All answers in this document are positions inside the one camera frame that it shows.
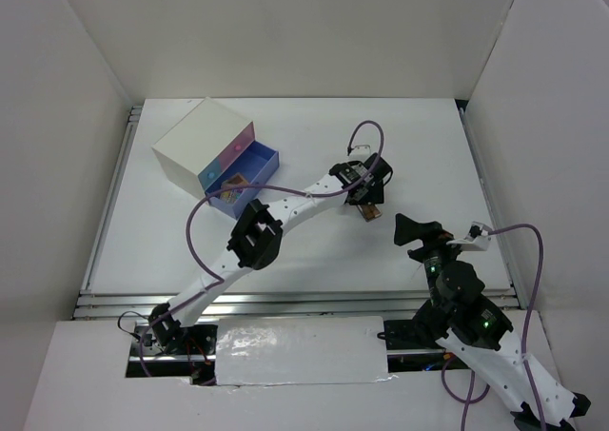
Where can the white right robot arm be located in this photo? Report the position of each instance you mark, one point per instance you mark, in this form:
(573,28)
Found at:
(459,318)

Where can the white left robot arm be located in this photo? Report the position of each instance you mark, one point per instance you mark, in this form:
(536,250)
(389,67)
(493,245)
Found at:
(255,241)

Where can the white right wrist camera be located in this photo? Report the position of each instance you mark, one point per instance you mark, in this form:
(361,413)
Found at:
(477,239)

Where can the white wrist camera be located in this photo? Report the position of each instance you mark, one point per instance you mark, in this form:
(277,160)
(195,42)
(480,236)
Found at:
(477,239)
(359,152)

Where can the white drawer organizer cabinet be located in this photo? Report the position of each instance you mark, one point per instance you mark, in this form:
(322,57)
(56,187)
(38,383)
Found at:
(196,140)

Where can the light blue small drawer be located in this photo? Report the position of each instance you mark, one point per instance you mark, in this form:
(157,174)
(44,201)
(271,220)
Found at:
(210,173)

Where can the dark blue drawer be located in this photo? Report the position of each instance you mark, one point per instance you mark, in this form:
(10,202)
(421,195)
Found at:
(257,163)

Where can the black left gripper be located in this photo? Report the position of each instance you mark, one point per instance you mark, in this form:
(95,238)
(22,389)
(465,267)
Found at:
(374,195)

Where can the long brown eyeshadow palette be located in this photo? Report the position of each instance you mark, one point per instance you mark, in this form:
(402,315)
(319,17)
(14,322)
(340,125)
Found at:
(369,212)

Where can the pink drawer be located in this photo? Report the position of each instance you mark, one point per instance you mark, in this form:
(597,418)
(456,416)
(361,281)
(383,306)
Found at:
(236,147)

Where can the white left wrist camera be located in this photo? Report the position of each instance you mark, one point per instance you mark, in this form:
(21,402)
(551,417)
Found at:
(359,152)

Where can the white foil cover sheet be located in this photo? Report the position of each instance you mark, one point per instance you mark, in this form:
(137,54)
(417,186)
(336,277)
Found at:
(300,351)

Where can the colourful glitter eyeshadow palette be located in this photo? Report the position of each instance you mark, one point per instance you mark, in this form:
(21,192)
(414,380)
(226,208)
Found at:
(231,196)

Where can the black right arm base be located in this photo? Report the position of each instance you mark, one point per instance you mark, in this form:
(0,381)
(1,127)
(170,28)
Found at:
(411,346)

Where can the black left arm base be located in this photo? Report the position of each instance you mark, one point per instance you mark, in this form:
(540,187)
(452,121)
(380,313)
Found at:
(168,350)

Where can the small beige eyeshadow quad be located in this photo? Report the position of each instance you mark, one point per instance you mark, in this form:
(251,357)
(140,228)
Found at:
(237,179)

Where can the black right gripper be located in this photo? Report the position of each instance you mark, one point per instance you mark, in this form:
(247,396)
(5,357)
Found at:
(430,232)

